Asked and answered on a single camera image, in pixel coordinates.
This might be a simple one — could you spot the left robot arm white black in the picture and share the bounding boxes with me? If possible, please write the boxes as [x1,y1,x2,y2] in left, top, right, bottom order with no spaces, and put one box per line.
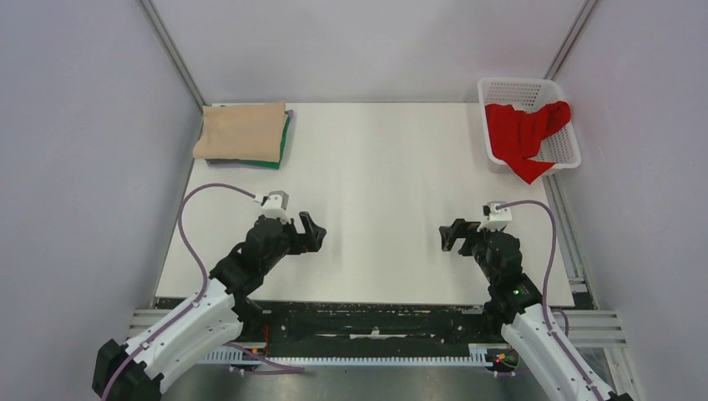
[92,211,326,400]

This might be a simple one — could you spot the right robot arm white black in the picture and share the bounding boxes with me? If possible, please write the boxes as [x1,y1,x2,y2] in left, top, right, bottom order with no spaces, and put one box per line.
[439,219,632,400]

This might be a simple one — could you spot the left corner aluminium post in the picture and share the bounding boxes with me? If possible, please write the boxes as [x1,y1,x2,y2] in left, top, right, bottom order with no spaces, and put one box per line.
[137,0,207,111]

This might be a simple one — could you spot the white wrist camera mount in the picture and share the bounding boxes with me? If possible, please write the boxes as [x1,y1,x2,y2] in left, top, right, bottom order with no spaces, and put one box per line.
[477,201,513,232]
[253,190,291,225]

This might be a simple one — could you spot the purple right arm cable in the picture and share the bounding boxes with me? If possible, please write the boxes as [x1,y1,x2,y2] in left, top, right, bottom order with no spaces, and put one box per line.
[486,199,606,401]

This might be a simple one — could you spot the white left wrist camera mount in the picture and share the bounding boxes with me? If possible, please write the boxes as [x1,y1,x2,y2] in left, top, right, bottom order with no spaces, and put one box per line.
[253,190,291,225]

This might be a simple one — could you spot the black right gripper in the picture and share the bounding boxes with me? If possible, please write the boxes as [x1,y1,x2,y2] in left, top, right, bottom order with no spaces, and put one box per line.
[438,218,502,283]

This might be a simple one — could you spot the grey folded t shirt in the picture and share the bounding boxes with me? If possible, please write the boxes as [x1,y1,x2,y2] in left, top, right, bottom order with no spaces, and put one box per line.
[206,159,262,165]

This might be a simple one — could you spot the red t shirt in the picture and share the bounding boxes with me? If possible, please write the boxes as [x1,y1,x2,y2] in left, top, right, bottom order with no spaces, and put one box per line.
[485,101,571,184]

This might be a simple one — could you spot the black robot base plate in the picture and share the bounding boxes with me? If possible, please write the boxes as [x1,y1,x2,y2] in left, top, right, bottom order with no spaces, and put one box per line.
[236,301,508,358]

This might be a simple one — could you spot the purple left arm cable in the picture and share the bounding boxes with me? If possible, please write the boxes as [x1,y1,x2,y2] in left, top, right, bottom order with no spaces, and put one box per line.
[99,182,306,401]

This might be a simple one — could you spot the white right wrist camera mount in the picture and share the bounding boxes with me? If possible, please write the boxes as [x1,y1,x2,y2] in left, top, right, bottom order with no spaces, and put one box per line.
[477,201,513,232]

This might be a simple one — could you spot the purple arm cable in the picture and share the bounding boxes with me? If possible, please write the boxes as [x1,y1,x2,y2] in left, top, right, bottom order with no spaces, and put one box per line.
[99,182,306,401]
[486,199,606,401]

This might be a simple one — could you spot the aluminium frame rails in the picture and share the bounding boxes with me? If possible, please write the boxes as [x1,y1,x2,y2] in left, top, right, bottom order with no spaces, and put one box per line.
[121,171,627,350]

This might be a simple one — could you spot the white plastic laundry basket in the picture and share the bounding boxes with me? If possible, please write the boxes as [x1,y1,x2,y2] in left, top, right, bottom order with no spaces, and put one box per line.
[477,77,582,175]

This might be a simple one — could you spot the white slotted cable duct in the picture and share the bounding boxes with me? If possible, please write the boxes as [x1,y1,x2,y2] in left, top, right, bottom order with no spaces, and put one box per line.
[197,345,512,368]

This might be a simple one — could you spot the corner aluminium post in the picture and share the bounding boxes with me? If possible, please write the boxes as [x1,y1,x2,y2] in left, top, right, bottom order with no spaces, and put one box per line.
[544,0,601,80]
[137,0,207,111]

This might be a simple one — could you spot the right corner aluminium post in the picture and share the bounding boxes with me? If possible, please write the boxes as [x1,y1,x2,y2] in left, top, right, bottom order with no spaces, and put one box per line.
[544,0,601,80]

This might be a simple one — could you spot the beige t shirt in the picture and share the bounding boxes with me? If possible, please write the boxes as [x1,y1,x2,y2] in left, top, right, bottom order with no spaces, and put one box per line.
[192,102,288,163]

